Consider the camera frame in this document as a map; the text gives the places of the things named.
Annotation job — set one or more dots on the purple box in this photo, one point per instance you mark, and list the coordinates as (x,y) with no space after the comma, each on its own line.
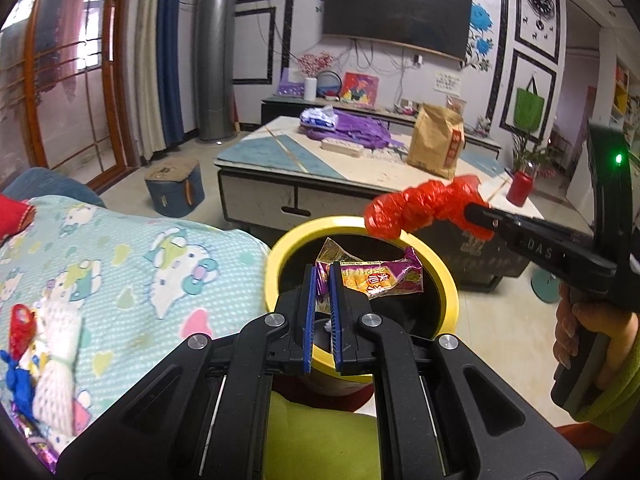
(290,87)

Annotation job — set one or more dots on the purple foil wrapper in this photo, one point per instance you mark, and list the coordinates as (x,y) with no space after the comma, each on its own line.
(37,450)

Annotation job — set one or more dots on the white vase with pink flowers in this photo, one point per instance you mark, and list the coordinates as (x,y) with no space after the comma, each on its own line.
(310,89)

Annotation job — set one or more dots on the silver tower air conditioner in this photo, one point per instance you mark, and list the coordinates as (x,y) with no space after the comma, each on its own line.
(215,60)

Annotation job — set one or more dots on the wooden framed glass door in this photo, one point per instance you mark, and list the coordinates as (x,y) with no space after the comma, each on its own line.
(75,85)

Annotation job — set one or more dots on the person's yellow-green clothing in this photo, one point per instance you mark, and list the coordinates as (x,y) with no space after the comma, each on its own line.
(320,435)

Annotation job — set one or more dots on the blue wrapper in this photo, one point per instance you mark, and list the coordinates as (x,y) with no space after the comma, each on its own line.
(17,380)

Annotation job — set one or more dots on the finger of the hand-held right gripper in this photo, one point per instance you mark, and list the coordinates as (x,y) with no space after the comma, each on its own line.
(492,220)

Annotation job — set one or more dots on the beige curtain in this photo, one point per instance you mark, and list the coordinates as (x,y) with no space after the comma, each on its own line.
(150,60)

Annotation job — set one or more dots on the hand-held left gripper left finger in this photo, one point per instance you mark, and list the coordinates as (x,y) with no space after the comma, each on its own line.
(311,310)

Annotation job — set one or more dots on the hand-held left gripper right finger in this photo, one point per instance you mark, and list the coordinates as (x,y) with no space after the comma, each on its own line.
(334,310)

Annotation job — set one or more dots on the brown paper bag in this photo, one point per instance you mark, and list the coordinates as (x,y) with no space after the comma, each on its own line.
(435,145)

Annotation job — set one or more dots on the blue curtain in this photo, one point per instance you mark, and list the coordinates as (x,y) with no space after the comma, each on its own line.
(172,60)

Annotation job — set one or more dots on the yellow trash bin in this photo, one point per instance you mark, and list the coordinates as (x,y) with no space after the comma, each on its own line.
(280,260)

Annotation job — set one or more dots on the white foam fruit net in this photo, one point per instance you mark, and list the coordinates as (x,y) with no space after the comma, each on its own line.
(57,385)

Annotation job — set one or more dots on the blue and white packet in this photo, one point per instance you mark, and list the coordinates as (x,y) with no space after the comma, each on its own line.
(315,119)

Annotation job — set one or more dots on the coffee table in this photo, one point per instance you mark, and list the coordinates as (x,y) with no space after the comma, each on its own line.
(260,150)

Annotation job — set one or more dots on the round table mirror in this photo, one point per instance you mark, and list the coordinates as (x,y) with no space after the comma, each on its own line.
(330,85)

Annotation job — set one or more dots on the black television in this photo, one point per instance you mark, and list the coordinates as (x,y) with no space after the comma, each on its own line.
(395,10)

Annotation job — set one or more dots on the purple cloth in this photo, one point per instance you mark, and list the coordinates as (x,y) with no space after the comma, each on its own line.
(360,127)

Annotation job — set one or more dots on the white shelf unit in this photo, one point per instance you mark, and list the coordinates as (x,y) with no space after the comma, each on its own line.
(622,100)

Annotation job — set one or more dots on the person's right hand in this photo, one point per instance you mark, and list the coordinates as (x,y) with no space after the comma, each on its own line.
(600,322)

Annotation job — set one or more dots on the red blanket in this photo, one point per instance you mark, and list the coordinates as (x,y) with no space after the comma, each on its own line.
(12,215)

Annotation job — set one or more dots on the paper wall note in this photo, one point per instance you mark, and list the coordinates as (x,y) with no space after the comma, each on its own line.
(447,83)

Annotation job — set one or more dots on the blue square stool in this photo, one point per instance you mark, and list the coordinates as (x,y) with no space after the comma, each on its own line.
(170,195)

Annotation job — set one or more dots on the colourful picture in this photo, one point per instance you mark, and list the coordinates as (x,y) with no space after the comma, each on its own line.
(360,90)

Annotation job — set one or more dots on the white power strip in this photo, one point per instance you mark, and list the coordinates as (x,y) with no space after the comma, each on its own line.
(342,146)

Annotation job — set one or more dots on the green tote bag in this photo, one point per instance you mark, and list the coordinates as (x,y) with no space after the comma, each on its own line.
(529,110)

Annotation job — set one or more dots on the black television cabinet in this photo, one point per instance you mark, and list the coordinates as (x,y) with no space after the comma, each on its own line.
(280,107)

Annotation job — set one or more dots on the red plastic bag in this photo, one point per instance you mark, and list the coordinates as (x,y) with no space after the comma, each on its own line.
(415,205)

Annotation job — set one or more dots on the red cup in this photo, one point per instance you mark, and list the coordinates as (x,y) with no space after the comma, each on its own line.
(520,190)

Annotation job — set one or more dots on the person's right forearm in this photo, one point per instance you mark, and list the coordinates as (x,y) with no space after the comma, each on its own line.
(625,385)

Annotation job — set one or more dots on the black wall clock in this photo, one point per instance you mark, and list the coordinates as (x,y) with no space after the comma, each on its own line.
(541,2)

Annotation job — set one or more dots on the purple snack packet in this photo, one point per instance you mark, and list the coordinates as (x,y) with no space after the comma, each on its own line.
(385,280)

